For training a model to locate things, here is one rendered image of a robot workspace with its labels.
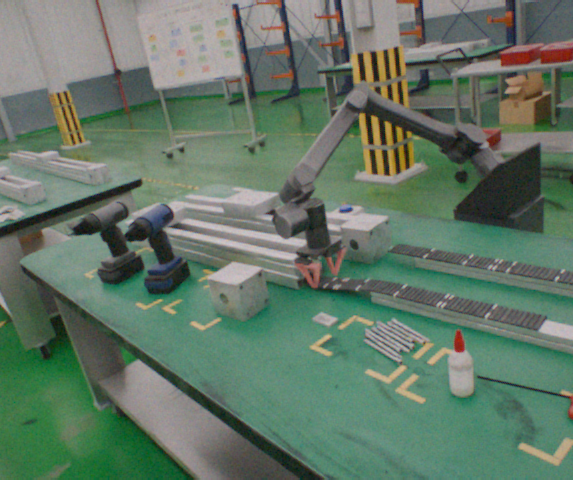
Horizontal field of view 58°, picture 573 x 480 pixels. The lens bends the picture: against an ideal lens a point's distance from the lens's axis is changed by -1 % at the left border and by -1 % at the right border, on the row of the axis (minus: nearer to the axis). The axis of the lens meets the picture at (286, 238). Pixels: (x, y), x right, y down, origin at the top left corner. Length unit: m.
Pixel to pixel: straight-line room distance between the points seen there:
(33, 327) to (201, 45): 4.89
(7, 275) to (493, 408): 2.44
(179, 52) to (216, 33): 0.66
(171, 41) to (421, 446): 6.89
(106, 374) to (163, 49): 5.76
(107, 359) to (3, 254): 0.89
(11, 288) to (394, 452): 2.37
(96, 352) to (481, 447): 1.68
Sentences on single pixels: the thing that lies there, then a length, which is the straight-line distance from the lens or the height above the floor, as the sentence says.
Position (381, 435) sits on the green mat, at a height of 0.78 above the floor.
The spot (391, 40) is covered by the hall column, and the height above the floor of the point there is 1.16.
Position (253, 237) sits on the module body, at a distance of 1.45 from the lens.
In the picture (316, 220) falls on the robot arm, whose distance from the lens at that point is 1.19.
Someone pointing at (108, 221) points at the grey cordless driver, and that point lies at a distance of 1.57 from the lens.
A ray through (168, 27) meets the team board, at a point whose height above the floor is 1.70.
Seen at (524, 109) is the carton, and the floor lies 0.16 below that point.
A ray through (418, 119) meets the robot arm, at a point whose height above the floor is 1.07.
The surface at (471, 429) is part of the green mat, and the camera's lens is 0.87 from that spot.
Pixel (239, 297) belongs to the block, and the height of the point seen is 0.84.
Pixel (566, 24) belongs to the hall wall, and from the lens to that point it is 9.07.
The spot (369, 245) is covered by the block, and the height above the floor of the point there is 0.83.
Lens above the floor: 1.37
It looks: 21 degrees down
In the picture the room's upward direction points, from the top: 11 degrees counter-clockwise
